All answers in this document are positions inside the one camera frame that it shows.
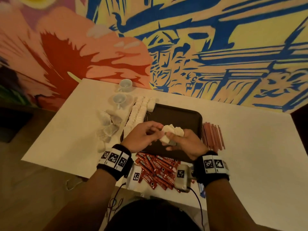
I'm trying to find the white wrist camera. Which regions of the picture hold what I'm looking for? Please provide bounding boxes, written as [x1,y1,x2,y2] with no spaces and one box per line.
[125,164,144,192]
[174,164,194,193]

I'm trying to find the small white cup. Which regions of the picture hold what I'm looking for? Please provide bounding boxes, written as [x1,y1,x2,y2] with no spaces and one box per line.
[110,93,128,110]
[118,79,135,93]

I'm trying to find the person's left hand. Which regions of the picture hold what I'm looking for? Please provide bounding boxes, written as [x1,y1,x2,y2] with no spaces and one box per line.
[120,121,165,153]

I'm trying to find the dark brown tray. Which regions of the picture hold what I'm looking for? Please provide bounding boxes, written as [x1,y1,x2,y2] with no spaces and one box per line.
[120,103,204,164]

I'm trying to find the loose floor cable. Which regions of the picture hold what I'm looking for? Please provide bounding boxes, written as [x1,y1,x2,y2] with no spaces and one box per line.
[65,175,90,192]

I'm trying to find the person's black shirt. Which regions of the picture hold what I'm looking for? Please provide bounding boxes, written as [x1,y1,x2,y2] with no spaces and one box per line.
[103,199,203,231]

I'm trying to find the pile of blue sachets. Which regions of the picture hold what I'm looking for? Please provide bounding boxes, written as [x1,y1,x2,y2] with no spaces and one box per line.
[198,183,208,199]

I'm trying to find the row of tea bags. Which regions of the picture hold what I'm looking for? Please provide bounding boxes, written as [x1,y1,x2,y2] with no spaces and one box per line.
[123,96,158,139]

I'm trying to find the person's right forearm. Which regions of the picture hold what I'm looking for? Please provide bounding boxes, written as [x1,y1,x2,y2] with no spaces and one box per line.
[204,179,268,231]

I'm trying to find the black camera cable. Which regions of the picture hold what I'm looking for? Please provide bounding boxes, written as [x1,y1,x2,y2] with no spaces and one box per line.
[108,183,127,224]
[189,186,206,231]

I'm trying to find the pile of red Nescafe sachets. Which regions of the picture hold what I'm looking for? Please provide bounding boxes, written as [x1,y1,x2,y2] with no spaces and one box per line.
[133,151,195,191]

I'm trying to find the bunch of tea bags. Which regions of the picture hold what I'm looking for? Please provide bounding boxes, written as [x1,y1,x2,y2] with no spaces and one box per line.
[160,124,185,147]

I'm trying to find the pile of white tea bags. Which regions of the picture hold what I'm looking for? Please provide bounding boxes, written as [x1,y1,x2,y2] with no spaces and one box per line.
[95,109,125,153]

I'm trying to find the person's left forearm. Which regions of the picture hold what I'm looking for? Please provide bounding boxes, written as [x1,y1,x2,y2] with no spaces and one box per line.
[43,169,117,231]

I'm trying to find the person's right hand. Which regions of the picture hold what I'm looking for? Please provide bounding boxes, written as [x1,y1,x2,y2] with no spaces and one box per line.
[164,128,210,162]

